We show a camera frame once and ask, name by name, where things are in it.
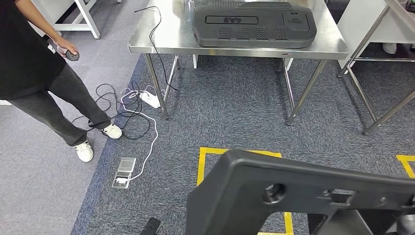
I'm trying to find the black plastic licence plate bracket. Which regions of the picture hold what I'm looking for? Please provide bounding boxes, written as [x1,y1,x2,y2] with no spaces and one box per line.
[184,149,415,235]

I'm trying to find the round black handheld controller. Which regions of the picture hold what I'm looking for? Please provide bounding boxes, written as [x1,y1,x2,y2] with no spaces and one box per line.
[66,48,80,62]

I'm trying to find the stainless steel workbench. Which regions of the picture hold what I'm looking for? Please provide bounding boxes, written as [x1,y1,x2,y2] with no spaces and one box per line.
[128,0,349,126]

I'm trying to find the black robot body part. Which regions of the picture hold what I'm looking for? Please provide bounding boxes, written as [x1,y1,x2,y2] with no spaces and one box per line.
[140,217,162,235]

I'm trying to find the yellow floor tape square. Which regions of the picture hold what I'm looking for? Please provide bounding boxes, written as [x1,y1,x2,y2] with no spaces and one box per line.
[197,147,294,235]
[396,155,415,179]

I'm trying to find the white power strip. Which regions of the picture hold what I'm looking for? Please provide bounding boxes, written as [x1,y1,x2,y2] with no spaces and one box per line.
[139,92,161,109]

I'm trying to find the square silver floor outlet plate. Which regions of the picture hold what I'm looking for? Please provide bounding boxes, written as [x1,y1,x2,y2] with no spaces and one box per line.
[112,172,132,189]
[117,157,137,173]

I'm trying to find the black engine cover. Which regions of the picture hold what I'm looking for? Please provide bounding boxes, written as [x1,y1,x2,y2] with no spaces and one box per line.
[192,0,318,49]

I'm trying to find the stainless steel table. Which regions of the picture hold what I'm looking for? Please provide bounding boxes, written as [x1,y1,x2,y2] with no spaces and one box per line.
[337,0,415,135]

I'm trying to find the white cabinet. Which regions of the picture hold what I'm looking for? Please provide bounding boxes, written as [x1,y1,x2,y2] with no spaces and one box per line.
[337,0,415,70]

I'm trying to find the person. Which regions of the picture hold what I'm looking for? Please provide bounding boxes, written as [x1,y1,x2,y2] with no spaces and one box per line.
[382,42,398,55]
[0,0,123,163]

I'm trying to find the white power cable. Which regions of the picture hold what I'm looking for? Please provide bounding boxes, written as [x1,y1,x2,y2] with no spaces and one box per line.
[120,86,160,182]

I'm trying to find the tangled black floor cable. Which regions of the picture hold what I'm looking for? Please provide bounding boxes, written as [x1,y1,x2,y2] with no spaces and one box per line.
[70,81,153,141]

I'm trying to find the long black cable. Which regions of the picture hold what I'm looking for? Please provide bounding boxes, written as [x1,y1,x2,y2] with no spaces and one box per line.
[134,5,178,92]

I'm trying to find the white table frame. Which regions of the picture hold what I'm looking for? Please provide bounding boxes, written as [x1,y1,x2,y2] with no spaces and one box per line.
[30,0,102,40]

